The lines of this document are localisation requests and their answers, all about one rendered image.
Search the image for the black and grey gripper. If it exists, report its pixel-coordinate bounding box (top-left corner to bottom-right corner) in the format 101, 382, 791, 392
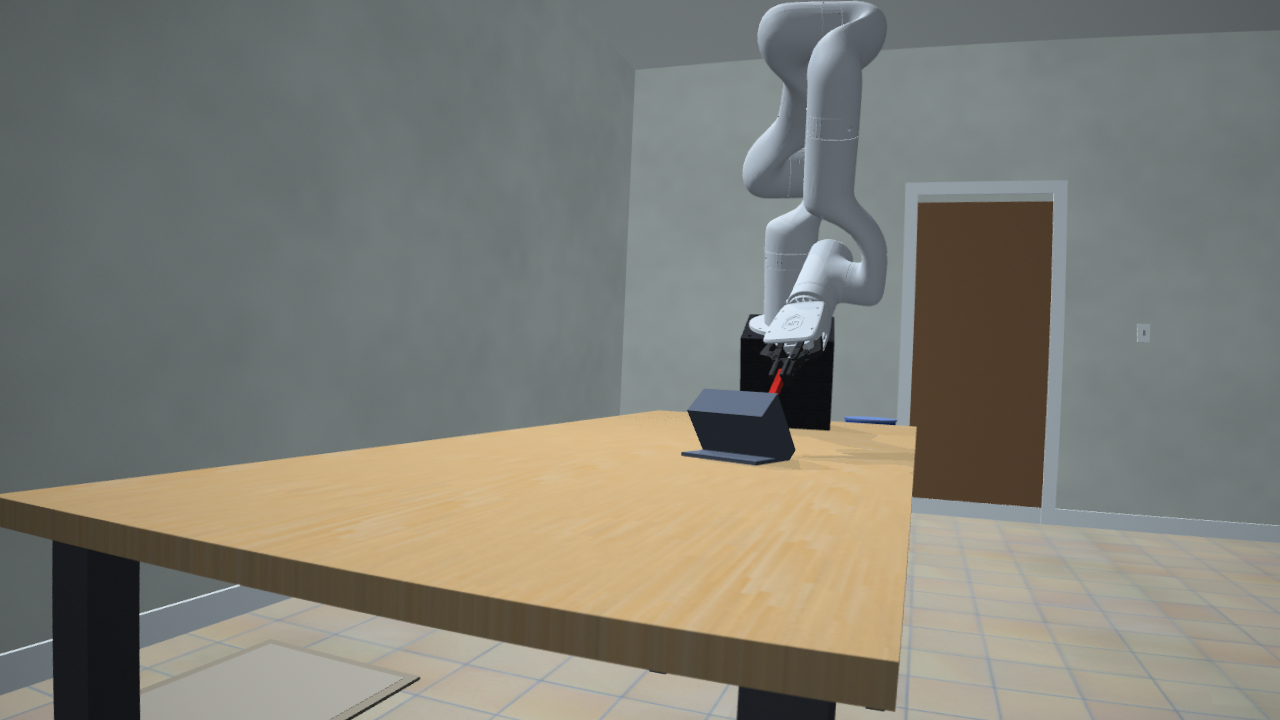
760, 295, 832, 387

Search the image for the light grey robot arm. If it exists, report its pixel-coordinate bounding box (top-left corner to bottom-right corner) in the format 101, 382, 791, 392
742, 1, 887, 336

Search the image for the blue-grey sloped panel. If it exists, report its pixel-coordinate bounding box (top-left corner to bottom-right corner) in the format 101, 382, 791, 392
681, 389, 796, 466

